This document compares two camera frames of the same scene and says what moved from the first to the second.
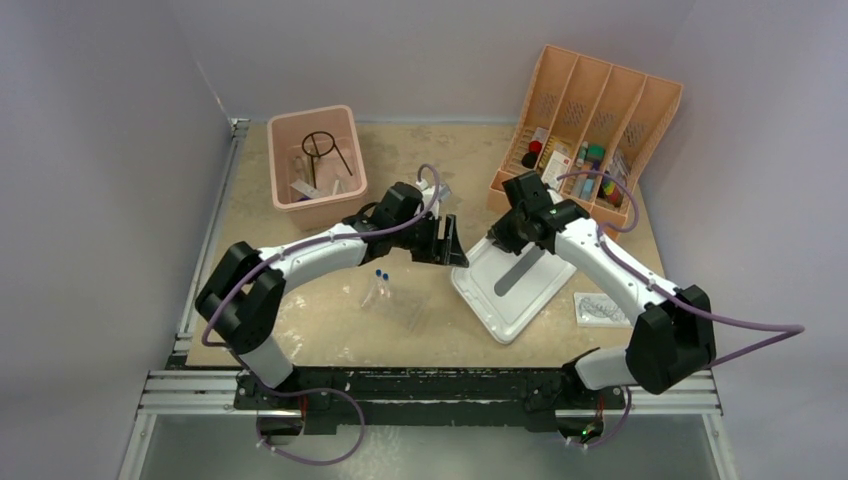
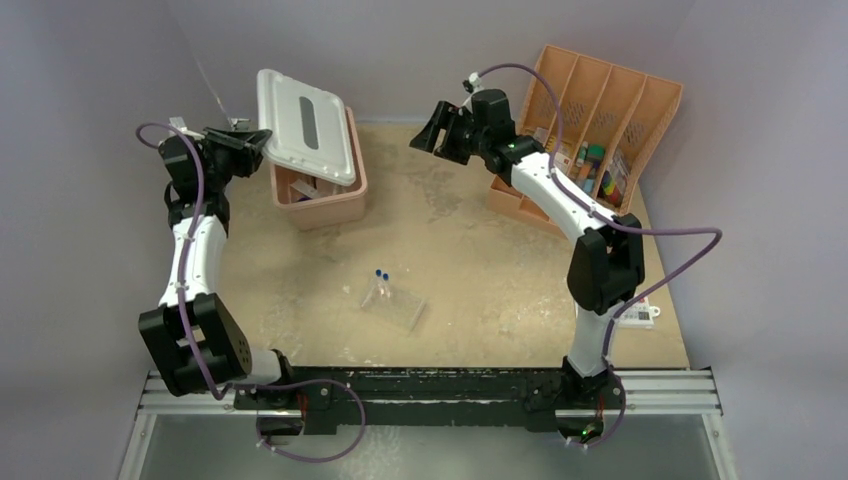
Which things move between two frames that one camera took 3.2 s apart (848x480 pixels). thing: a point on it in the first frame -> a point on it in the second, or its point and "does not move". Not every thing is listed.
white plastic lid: (505, 290) -> (309, 127)
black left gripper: (440, 251) -> (244, 147)
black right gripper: (504, 240) -> (449, 118)
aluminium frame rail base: (408, 393) does not move
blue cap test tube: (379, 273) does not move
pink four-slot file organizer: (586, 129) does not move
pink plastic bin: (316, 168) does not move
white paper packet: (306, 189) does not move
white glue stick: (582, 154) does not move
